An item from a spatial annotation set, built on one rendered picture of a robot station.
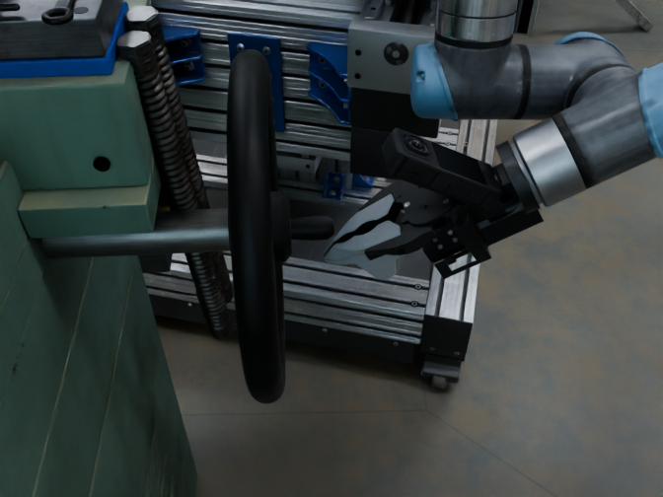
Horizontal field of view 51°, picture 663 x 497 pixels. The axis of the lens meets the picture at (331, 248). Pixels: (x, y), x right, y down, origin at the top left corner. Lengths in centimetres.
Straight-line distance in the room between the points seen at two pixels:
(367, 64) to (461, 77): 31
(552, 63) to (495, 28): 7
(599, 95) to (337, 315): 80
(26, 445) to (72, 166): 21
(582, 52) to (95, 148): 47
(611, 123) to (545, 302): 107
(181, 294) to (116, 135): 95
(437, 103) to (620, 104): 17
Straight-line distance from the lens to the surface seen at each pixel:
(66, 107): 52
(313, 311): 135
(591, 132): 65
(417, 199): 67
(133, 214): 54
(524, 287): 170
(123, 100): 50
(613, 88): 67
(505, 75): 71
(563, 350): 160
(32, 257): 58
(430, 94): 70
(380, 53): 98
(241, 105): 47
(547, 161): 64
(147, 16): 55
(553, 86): 72
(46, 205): 55
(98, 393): 74
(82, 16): 50
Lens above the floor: 120
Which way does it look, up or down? 44 degrees down
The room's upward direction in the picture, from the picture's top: straight up
